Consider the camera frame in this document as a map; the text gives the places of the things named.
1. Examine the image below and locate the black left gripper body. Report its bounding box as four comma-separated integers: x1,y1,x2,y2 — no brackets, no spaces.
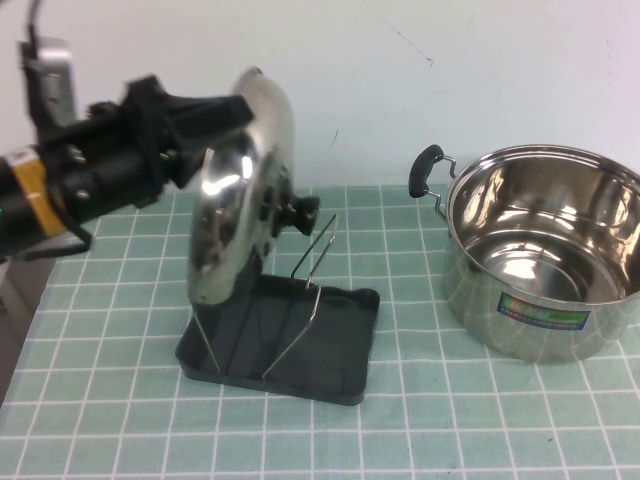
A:
42,74,174,222

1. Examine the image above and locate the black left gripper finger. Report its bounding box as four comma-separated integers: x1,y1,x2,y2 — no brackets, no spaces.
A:
164,91,257,147
167,143,214,192

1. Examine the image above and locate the steel pot lid black knob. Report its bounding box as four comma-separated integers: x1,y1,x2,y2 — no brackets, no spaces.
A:
185,67,321,306

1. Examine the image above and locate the stainless steel pot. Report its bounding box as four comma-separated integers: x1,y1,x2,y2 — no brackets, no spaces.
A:
408,142,640,367

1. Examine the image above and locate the white side cabinet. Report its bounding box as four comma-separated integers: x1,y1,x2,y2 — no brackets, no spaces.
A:
0,258,24,311

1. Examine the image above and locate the green white checked tablecloth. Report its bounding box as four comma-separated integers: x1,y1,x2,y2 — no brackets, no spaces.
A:
0,185,640,480

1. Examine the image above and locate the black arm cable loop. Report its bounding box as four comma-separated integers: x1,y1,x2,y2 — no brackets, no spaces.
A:
14,219,96,261

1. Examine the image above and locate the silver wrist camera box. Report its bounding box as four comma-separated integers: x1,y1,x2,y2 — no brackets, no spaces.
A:
17,35,79,131

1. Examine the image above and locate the black camera cable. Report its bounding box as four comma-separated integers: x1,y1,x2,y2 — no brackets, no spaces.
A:
22,0,46,51

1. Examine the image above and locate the black tray wire lid rack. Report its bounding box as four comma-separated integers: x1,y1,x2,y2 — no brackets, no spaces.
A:
175,214,381,407

